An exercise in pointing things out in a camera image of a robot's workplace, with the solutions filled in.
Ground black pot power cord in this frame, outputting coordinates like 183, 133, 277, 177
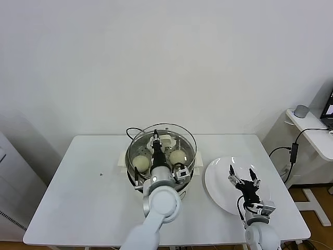
126, 127, 144, 141

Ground large white plate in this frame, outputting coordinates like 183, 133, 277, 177
203, 156, 271, 217

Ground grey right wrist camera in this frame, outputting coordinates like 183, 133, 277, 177
259, 199, 276, 216

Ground white steamed baozi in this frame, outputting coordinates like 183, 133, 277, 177
132, 155, 150, 172
169, 149, 188, 165

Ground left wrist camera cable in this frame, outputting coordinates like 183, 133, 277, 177
134, 166, 144, 187

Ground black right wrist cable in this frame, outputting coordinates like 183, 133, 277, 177
236, 196, 247, 229

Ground cream electric cooking pot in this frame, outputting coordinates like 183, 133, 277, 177
118, 151, 203, 201

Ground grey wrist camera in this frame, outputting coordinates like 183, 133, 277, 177
259, 199, 276, 216
173, 166, 189, 182

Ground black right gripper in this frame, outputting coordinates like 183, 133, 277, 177
228, 164, 261, 205

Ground perforated steel steamer basket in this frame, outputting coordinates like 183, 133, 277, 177
124, 130, 196, 188

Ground white side desk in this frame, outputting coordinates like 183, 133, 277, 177
285, 108, 333, 227

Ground round glass pot lid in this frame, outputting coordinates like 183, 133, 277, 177
129, 122, 198, 182

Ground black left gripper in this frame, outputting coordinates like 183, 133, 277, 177
150, 129, 168, 171

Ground grey cylindrical speaker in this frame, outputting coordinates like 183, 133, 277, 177
293, 105, 308, 119

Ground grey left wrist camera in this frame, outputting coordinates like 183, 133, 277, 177
173, 166, 189, 182

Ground black laptop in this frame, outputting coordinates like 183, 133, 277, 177
319, 85, 333, 130

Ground white cabinet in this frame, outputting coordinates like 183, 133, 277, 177
0, 131, 49, 235

